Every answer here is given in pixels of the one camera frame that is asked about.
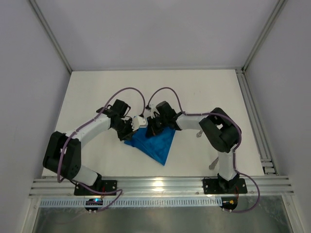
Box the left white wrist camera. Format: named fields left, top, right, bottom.
left=131, top=116, right=148, bottom=131

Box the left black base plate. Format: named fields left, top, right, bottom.
left=74, top=180, right=117, bottom=196

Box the aluminium front rail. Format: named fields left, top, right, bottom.
left=29, top=176, right=294, bottom=198

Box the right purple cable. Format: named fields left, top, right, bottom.
left=147, top=86, right=260, bottom=214

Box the purple cable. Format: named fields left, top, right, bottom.
left=57, top=87, right=146, bottom=212
left=147, top=86, right=260, bottom=214

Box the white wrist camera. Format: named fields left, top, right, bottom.
left=131, top=116, right=148, bottom=131
left=144, top=104, right=158, bottom=118

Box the right aluminium frame post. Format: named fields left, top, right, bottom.
left=242, top=0, right=288, bottom=72

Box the controller board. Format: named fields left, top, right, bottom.
left=220, top=198, right=238, bottom=212
left=84, top=198, right=104, bottom=214

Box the left controller board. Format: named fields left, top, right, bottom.
left=84, top=198, right=104, bottom=214

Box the silver table knife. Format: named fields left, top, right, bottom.
left=208, top=157, right=219, bottom=170

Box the left aluminium frame post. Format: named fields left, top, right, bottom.
left=27, top=0, right=73, bottom=74

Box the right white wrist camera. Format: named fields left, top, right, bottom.
left=144, top=104, right=158, bottom=118

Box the silver fork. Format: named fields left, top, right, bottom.
left=196, top=130, right=203, bottom=138

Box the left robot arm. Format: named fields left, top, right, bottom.
left=43, top=100, right=136, bottom=186

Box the right controller board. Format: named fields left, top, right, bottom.
left=220, top=198, right=238, bottom=212

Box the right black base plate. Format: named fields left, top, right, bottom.
left=202, top=177, right=248, bottom=195

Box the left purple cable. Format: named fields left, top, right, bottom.
left=57, top=87, right=146, bottom=212

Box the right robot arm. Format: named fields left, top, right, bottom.
left=146, top=101, right=242, bottom=193

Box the slotted grey cable duct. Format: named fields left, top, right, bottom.
left=39, top=196, right=222, bottom=208

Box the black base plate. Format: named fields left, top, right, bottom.
left=202, top=177, right=248, bottom=195
left=74, top=180, right=117, bottom=196

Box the right aluminium side rail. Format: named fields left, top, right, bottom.
left=235, top=68, right=278, bottom=176

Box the blue satin napkin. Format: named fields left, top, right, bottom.
left=124, top=127, right=175, bottom=166

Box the aluminium frame post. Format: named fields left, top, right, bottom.
left=27, top=0, right=73, bottom=74
left=242, top=0, right=288, bottom=72

